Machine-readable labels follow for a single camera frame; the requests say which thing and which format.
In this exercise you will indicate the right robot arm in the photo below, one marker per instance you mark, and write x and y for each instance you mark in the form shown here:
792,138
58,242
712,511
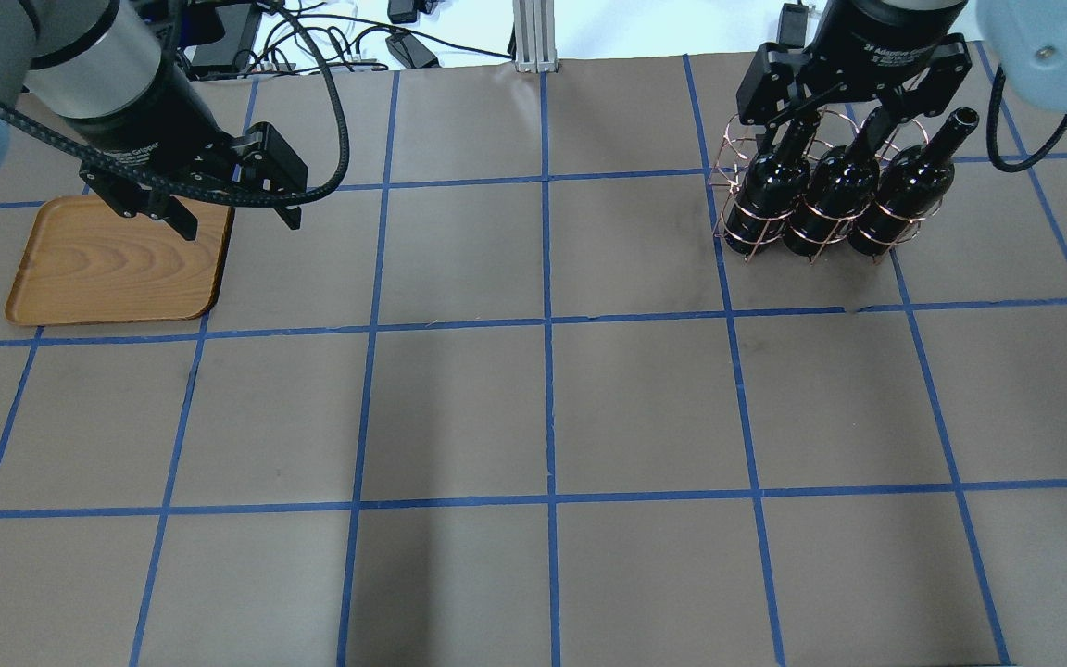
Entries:
1030,38

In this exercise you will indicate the black power adapter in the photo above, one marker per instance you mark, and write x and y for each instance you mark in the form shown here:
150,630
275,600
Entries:
410,52

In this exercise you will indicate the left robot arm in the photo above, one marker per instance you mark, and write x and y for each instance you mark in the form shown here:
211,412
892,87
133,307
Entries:
98,67

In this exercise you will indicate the copper wire bottle basket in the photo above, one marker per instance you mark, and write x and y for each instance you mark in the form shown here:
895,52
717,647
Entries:
737,148

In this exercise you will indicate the wooden tray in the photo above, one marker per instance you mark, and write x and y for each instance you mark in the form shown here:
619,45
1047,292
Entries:
83,265

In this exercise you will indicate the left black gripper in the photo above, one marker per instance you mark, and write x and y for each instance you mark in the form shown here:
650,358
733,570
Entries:
146,119

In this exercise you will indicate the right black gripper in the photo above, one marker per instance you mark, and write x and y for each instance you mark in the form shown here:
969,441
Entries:
890,37

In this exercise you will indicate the dark wine bottle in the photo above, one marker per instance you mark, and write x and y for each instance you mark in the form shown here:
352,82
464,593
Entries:
912,187
774,182
840,188

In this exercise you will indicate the aluminium frame post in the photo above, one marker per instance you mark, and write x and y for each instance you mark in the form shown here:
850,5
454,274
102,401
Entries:
534,36

